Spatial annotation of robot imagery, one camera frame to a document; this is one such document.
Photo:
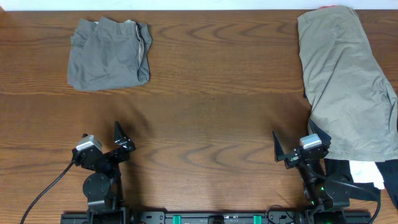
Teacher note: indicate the black garment with red trim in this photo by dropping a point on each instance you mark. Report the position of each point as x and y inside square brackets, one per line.
[388, 170]

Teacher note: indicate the khaki beige shorts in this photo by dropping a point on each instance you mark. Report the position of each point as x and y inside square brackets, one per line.
[351, 98]

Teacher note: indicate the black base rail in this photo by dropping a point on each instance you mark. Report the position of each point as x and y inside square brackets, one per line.
[273, 216]

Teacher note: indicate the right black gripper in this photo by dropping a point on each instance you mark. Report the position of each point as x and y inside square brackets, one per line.
[326, 139]

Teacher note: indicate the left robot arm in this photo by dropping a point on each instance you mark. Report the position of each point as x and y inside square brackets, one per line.
[103, 188]

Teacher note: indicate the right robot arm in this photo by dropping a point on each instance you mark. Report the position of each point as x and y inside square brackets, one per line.
[325, 192]

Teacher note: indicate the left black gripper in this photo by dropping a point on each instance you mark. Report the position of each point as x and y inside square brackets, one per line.
[123, 140]

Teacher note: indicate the white cloth piece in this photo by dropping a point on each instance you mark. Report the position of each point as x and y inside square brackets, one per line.
[366, 172]

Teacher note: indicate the folded grey shorts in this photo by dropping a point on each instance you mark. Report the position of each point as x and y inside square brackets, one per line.
[107, 55]

